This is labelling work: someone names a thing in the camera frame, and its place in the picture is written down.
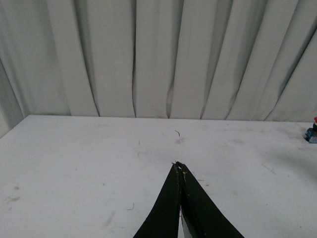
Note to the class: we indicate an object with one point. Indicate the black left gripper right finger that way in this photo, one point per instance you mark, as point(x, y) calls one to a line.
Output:
point(200, 216)

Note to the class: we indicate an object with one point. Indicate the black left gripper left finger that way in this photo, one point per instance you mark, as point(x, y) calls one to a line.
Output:
point(163, 219)

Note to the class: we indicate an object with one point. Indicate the red mushroom push button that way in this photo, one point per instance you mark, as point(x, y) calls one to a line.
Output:
point(311, 133)

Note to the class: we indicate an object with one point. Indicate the white pleated curtain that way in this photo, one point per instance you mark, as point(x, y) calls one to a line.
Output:
point(170, 59)

